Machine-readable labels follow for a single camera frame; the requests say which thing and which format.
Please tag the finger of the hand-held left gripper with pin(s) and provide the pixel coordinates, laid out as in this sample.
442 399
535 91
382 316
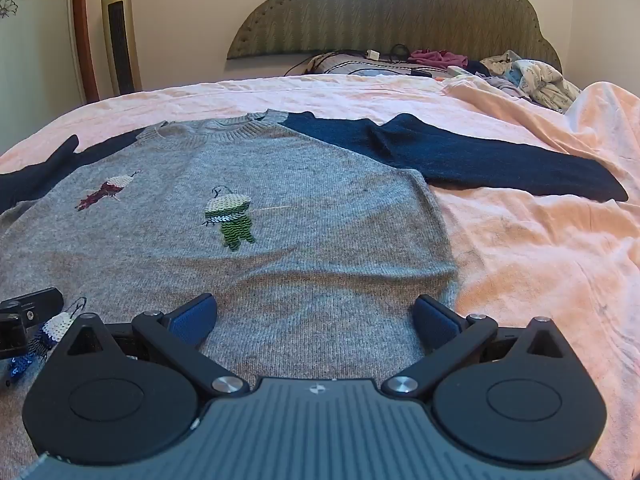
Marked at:
40 300
14 335

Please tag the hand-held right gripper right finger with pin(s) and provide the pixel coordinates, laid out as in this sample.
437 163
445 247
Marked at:
435 322

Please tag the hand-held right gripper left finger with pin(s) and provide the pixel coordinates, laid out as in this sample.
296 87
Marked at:
192 317

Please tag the grey sweater with navy sleeves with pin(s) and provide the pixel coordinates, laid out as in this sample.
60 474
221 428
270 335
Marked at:
310 220

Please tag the pile of printed clothes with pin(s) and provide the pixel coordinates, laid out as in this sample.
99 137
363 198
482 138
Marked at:
530 77

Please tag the pile of clothes and pillows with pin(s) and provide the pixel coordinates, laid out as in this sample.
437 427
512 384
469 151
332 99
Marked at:
345 66

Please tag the pink bed sheet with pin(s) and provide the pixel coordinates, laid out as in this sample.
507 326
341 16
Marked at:
530 260

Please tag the white wardrobe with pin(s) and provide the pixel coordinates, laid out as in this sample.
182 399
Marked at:
35 55

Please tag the small black device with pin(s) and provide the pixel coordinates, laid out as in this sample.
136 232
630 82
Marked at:
421 73

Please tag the magenta cloth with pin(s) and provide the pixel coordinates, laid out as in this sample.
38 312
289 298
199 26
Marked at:
437 57

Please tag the white charger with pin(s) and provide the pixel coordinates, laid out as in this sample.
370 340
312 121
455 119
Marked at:
373 54

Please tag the gold tower air conditioner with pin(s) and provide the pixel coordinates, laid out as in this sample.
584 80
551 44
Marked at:
120 30

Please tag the outlined flower sticker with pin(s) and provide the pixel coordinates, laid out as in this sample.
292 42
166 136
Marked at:
7 8

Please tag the olive upholstered headboard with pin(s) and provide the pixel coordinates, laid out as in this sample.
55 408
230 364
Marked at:
400 10

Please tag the brown wooden frame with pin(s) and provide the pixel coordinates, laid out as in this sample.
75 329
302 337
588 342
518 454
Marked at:
82 30

